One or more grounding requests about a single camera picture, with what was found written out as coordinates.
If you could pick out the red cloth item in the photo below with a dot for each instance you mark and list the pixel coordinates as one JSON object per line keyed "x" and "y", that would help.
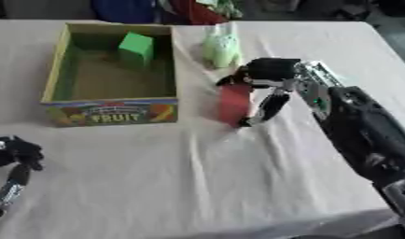
{"x": 192, "y": 11}

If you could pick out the blue cloth item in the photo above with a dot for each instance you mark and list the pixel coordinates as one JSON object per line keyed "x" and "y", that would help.
{"x": 124, "y": 10}

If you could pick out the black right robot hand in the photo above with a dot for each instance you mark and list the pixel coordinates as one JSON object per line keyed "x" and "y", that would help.
{"x": 268, "y": 70}

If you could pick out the green cube block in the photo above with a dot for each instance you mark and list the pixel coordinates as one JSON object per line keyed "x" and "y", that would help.
{"x": 136, "y": 49}

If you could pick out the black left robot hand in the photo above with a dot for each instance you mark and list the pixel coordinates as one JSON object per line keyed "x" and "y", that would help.
{"x": 18, "y": 152}

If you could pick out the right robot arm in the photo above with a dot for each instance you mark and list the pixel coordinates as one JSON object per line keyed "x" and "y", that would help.
{"x": 363, "y": 130}

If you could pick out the red block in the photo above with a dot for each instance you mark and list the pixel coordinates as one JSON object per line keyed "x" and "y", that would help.
{"x": 234, "y": 104}

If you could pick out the cardboard box with green inside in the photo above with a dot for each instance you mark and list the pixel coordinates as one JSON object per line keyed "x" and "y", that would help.
{"x": 110, "y": 74}

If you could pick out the green and white cloth item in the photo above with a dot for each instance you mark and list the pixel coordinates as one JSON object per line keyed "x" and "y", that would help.
{"x": 225, "y": 7}

